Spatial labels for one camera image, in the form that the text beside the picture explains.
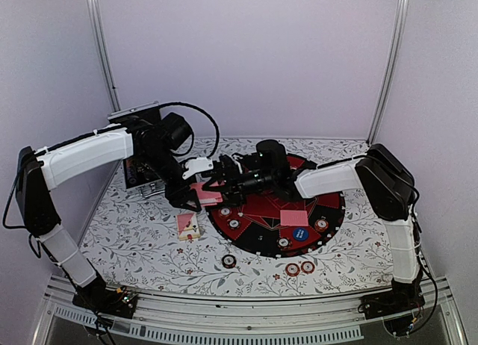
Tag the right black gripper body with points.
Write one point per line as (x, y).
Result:
(253, 184)

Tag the left aluminium frame post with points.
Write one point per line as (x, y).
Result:
(99, 37)

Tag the dark chip bottom sector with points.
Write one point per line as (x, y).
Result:
(284, 243)

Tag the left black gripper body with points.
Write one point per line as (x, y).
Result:
(173, 190)

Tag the pink card sector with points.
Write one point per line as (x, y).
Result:
(294, 218)

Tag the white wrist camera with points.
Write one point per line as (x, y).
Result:
(237, 163)
(195, 166)

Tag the face up card on holder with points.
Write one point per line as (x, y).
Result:
(186, 220)

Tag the dark chip sector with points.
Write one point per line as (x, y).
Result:
(284, 243)
(234, 224)

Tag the floral table cloth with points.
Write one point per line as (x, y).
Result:
(133, 241)

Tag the orange chip sector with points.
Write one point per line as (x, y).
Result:
(225, 212)
(321, 225)

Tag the pink playing card deck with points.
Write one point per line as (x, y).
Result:
(206, 198)

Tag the round red black poker mat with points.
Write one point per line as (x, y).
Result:
(260, 226)

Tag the aluminium poker chip case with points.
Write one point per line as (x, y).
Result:
(139, 178)

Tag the dark brown chip stack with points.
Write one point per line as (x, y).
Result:
(228, 261)

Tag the aluminium frame post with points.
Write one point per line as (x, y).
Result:
(99, 37)
(393, 55)

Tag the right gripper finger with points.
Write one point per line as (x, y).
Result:
(219, 179)
(235, 198)

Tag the front aluminium rail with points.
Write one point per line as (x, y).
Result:
(173, 318)

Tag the orange chip stack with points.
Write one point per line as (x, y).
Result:
(292, 269)

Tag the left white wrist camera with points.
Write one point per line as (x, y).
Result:
(195, 166)

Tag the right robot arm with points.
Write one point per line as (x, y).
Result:
(390, 190)

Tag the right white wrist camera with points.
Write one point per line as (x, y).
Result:
(237, 163)

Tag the right aluminium frame post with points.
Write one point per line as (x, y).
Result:
(393, 55)

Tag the blue small blind button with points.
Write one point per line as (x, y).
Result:
(300, 234)

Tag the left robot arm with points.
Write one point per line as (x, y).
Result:
(40, 175)

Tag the wooden card holder block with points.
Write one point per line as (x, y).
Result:
(189, 233)

